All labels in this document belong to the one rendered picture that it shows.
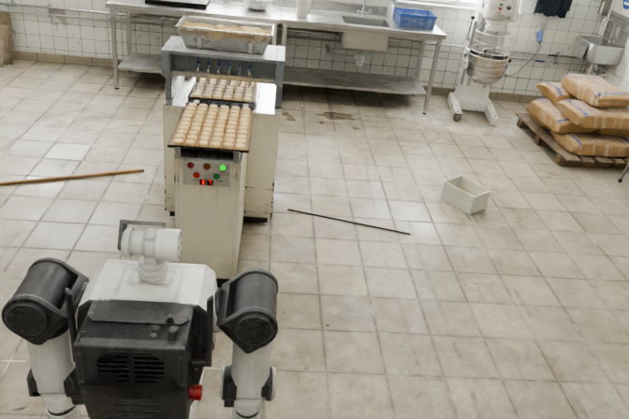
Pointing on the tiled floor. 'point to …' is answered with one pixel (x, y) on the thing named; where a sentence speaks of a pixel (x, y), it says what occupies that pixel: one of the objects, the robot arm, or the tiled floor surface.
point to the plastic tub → (465, 195)
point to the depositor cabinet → (262, 128)
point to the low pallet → (566, 150)
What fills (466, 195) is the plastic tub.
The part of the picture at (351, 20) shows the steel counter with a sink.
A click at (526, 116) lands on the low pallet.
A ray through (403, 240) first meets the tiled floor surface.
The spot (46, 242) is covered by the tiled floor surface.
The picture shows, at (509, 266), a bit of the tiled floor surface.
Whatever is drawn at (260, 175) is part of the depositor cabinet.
